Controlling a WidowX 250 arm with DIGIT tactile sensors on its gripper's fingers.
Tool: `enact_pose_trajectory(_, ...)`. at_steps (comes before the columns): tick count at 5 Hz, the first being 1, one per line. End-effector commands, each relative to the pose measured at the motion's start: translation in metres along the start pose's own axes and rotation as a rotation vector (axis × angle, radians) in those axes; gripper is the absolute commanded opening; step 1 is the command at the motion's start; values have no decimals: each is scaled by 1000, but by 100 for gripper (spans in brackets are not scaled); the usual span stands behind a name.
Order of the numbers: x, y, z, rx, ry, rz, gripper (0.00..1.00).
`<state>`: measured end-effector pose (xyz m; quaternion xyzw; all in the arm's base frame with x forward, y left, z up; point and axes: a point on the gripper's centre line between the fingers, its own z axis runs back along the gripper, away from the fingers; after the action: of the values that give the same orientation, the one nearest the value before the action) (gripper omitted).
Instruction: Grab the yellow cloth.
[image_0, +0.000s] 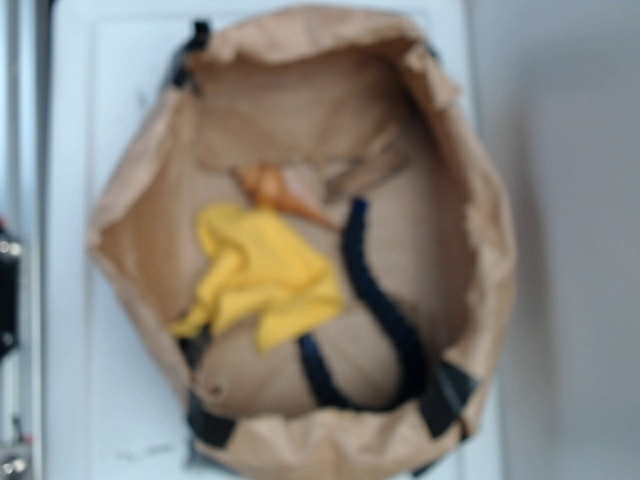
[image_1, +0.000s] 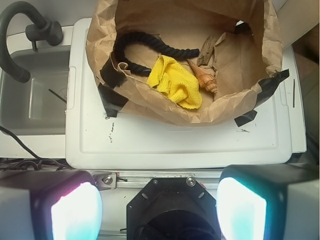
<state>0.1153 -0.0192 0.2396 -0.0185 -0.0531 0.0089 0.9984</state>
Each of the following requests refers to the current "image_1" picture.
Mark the white plastic bin lid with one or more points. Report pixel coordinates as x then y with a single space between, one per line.
129 142

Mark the brown paper bag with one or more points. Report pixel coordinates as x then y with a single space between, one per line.
185 62

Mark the yellow cloth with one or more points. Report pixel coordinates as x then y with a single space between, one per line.
176 83

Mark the piece of driftwood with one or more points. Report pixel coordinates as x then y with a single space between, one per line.
206 51

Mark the grey sink basin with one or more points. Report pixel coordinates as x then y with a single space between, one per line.
38 106

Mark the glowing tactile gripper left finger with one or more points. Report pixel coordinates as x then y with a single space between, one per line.
49 205

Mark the aluminium rail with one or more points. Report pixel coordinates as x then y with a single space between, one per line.
137 179

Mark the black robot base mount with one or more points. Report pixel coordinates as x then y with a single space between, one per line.
171 210

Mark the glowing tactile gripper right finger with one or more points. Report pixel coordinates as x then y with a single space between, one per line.
269 202

